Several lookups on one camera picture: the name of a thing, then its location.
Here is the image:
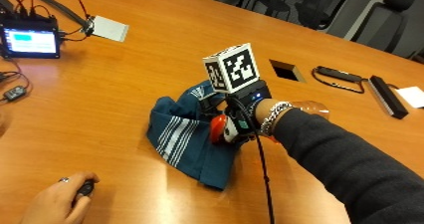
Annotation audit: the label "small black remote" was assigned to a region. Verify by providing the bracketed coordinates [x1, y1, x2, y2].
[71, 179, 97, 208]

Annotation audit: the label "black wrist tracker box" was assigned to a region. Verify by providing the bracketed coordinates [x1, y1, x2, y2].
[224, 80, 273, 113]

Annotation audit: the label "white marker cube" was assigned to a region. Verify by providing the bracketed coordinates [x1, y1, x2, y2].
[202, 43, 259, 95]

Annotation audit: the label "blue striped cloth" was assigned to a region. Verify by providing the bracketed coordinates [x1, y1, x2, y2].
[146, 80, 243, 191]

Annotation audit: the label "grey flat plate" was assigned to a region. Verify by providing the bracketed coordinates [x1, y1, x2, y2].
[85, 15, 131, 43]

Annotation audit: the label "black office chair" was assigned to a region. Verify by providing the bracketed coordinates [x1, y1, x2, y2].
[167, 0, 355, 31]

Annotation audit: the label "long black bar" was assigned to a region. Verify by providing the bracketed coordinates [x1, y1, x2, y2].
[367, 75, 410, 120]

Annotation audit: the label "small black screen device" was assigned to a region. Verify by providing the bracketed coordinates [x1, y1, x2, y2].
[0, 15, 62, 60]

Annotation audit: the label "white paper sheet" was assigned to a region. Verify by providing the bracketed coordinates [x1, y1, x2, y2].
[393, 86, 424, 110]

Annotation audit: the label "grey office chair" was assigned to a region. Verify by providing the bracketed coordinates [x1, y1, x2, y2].
[351, 0, 418, 55]

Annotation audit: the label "silver chain bracelet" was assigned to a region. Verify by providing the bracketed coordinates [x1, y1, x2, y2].
[258, 101, 293, 137]

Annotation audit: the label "table cable opening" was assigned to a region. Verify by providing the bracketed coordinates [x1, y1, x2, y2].
[267, 58, 307, 84]

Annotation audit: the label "black glove cable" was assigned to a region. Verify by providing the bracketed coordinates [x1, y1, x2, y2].
[227, 97, 277, 224]

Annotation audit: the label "small black adapter with cable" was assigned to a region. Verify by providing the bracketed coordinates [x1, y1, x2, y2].
[0, 59, 32, 103]

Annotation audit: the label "black hub with cable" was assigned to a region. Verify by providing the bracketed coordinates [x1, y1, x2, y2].
[311, 65, 368, 95]

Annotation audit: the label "red and black cables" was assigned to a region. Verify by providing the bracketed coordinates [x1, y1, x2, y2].
[0, 0, 95, 43]

